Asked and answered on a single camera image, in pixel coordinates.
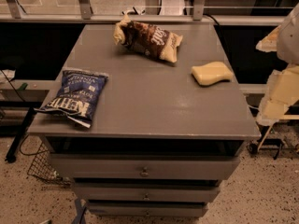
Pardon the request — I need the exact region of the blue Kettle chip bag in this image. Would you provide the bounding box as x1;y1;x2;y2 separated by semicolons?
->
36;68;108;128

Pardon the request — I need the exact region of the metal window frame rail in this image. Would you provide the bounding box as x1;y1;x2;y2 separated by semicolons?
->
0;0;298;26

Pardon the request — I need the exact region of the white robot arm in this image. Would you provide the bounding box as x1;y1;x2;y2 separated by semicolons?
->
256;4;299;126

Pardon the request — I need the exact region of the black table leg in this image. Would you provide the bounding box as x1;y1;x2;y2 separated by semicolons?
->
5;107;35;163

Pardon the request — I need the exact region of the grey drawer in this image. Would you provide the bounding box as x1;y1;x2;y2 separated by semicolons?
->
87;203;207;217
72;183;220;203
49;154;240;180

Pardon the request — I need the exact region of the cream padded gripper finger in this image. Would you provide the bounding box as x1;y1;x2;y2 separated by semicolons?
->
256;25;299;126

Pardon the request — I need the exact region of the brown chip bag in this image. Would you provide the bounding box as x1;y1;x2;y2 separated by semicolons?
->
113;14;183;63

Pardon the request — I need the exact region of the top grey drawer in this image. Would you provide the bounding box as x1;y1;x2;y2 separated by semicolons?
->
49;154;240;180

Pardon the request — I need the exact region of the black cable on floor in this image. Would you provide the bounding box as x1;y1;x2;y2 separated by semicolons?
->
0;69;50;157

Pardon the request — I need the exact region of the yellow sponge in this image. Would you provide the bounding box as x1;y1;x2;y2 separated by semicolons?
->
192;62;234;86

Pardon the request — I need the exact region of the grey drawer cabinet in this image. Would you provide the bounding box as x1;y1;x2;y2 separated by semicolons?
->
29;23;260;206

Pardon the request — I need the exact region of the wire mesh basket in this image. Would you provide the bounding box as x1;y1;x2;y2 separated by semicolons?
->
27;144;70;186

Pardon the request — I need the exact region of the bottom grey drawer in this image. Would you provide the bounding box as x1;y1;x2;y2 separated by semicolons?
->
87;203;207;217

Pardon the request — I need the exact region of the middle grey drawer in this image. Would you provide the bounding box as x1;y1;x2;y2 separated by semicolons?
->
72;183;220;203

